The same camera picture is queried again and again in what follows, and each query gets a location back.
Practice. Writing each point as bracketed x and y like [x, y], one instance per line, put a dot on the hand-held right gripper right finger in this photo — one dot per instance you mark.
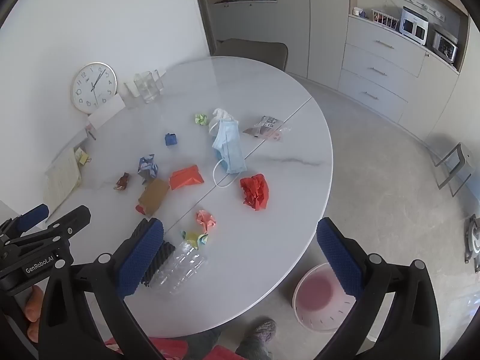
[339, 258]

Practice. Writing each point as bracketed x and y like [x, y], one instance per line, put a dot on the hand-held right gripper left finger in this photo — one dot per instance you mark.
[140, 258]

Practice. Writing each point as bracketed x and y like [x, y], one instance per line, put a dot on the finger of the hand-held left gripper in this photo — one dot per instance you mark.
[73, 217]
[33, 213]

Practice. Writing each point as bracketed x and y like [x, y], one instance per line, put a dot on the white slotted plastic bin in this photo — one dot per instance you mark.
[318, 297]

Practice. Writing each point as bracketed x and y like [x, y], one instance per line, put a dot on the brown cardboard piece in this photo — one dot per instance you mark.
[153, 197]

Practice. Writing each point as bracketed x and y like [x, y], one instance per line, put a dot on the pink paper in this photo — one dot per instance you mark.
[205, 220]

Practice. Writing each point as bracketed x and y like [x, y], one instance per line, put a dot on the orange packet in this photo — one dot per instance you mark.
[185, 177]

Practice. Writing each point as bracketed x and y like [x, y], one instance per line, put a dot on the red paper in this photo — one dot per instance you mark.
[255, 191]

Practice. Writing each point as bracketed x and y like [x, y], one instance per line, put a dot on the blue face mask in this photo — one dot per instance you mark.
[229, 146]

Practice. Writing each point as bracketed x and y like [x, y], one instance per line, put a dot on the person's left hand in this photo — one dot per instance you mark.
[34, 303]

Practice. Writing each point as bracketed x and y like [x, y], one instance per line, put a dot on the black ribbed foam piece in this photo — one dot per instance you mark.
[163, 260]

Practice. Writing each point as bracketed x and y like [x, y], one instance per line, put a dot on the white paper sheet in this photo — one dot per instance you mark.
[62, 180]

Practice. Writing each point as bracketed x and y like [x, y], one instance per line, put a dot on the clear plastic bottle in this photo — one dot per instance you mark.
[182, 270]

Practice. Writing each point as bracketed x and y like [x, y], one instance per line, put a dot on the small red wrapper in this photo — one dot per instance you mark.
[140, 209]

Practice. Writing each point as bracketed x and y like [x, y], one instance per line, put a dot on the yellow green crumpled paper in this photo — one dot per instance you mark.
[197, 238]

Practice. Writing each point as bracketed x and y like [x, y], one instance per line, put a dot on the brown candy wrapper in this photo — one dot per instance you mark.
[122, 182]

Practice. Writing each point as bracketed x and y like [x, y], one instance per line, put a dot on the yellow sticky notes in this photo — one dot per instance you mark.
[81, 156]

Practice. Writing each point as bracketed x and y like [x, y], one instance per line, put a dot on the blue patterned crumpled paper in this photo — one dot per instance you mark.
[148, 167]

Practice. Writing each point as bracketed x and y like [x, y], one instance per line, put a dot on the person's pink floral robe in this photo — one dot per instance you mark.
[168, 349]

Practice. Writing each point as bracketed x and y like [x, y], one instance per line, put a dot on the person's quilted trouser leg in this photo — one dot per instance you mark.
[202, 345]

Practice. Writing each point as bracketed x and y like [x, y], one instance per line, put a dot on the white card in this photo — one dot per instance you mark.
[107, 111]

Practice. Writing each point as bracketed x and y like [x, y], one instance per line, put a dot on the person's grey slipper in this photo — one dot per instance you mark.
[258, 335]

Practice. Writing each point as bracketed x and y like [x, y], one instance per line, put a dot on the grey wheeled floor machine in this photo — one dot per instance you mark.
[474, 240]

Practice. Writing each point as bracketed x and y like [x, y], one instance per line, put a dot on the grey metal stool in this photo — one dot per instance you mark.
[455, 165]

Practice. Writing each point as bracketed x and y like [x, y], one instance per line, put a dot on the clear glass cup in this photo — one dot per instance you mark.
[146, 87]

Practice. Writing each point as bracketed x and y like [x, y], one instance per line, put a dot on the white crumpled tissue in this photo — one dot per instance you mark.
[221, 117]

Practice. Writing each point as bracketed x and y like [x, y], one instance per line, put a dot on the grey cabinet drawer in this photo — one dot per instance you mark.
[378, 71]
[386, 47]
[371, 95]

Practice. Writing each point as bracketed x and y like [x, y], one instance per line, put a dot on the grey cabinet door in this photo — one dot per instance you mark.
[431, 93]

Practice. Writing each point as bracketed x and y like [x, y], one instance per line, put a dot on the grey chair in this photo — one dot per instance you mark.
[249, 54]

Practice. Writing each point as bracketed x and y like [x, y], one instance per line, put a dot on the tall grey cabinet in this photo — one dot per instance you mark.
[326, 22]

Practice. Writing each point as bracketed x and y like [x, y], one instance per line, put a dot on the silver toaster oven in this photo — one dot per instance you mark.
[446, 47]

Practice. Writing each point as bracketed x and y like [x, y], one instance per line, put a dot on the white countertop appliance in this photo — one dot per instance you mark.
[414, 25]

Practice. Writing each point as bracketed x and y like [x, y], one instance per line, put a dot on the round white wall clock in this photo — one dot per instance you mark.
[93, 88]

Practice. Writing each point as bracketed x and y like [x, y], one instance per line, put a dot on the white wall rail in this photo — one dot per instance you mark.
[422, 6]

